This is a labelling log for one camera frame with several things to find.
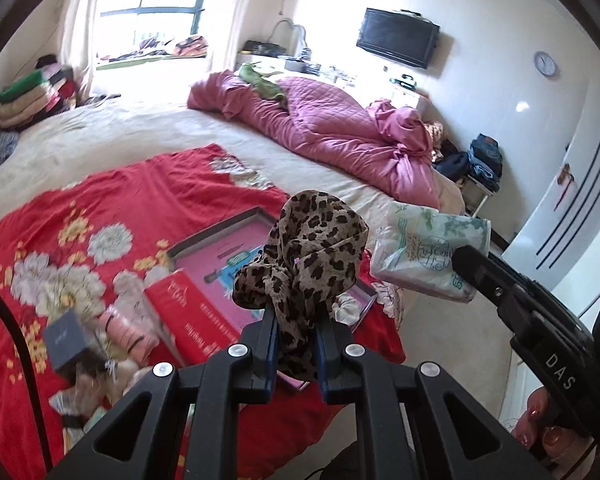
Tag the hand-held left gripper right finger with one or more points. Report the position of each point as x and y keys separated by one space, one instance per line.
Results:
x=321 y=360

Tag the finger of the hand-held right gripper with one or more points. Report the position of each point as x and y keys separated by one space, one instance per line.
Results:
x=485 y=275

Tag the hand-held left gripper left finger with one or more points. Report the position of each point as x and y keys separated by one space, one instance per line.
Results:
x=272 y=360

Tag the green print tissue packet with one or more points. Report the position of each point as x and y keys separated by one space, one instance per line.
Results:
x=420 y=255

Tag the leopard print scrunchie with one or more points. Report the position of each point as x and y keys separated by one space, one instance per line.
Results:
x=310 y=250

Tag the person's right hand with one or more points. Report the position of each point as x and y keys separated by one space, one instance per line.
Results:
x=537 y=412

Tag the white chair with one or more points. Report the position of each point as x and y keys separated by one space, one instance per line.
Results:
x=477 y=197

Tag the red and white carton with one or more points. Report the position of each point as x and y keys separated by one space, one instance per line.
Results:
x=195 y=310

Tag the white striped door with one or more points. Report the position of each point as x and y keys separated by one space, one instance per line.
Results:
x=565 y=200

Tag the pile of jeans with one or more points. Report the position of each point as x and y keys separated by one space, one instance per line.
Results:
x=486 y=160

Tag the pink book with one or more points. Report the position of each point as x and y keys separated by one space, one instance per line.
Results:
x=205 y=265

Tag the dark clothes heap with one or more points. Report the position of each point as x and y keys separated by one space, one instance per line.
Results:
x=450 y=160

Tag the cream plush toy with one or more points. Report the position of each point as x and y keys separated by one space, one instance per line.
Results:
x=130 y=375

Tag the pink towel in plastic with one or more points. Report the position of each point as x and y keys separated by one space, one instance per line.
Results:
x=127 y=332

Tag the small dark box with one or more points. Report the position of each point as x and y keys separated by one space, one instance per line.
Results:
x=72 y=340

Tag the pink quilt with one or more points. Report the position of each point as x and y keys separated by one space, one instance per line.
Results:
x=330 y=120

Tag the red floral blanket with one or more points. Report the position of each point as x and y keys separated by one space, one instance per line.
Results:
x=105 y=195

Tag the beige bed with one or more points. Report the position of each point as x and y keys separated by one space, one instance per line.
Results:
x=145 y=125

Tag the cluttered desk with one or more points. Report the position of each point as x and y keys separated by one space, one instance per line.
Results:
x=310 y=65

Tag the green cloth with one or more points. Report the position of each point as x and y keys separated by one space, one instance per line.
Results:
x=262 y=82

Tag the clothes on windowsill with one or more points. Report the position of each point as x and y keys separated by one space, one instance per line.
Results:
x=180 y=46

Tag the stack of folded clothes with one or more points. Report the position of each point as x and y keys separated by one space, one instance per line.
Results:
x=30 y=95

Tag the white curtain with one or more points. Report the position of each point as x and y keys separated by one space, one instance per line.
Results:
x=87 y=20

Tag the round wall clock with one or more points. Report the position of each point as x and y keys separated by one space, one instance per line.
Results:
x=545 y=64

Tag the wall television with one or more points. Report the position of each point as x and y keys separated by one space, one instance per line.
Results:
x=397 y=37

